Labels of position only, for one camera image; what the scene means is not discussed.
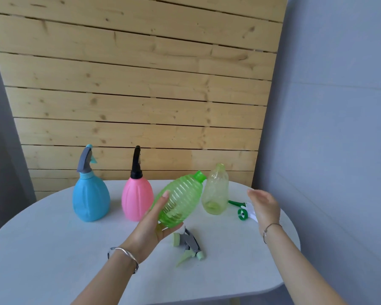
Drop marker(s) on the blue grey sprayer head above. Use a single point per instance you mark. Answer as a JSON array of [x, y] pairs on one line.
[[84, 161]]

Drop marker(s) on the person's right hand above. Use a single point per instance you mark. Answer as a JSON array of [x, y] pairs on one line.
[[266, 209]]

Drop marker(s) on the person's right forearm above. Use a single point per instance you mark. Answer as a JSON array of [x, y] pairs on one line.
[[298, 273]]

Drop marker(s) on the white green sprayer head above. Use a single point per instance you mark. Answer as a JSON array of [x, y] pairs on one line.
[[242, 214]]

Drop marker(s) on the grey pale-green sprayer head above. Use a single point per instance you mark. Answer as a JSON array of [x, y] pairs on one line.
[[190, 242]]

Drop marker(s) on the black sprayer head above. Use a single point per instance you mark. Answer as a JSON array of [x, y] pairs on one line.
[[136, 165]]

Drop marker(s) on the pink plastic bottle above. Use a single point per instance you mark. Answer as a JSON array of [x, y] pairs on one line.
[[137, 200]]

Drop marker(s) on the green ribbed clear bottle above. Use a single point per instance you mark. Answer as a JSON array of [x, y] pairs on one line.
[[182, 198]]

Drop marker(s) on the person's left hand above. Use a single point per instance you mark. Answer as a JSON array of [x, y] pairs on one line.
[[143, 235]]

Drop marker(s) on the wooden slat panel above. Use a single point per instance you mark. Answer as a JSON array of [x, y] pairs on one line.
[[130, 92]]

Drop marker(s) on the blue plastic bottle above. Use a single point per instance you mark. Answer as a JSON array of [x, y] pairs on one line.
[[90, 200]]

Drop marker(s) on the pale yellow-green clear bottle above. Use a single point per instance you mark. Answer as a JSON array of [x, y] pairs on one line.
[[216, 190]]

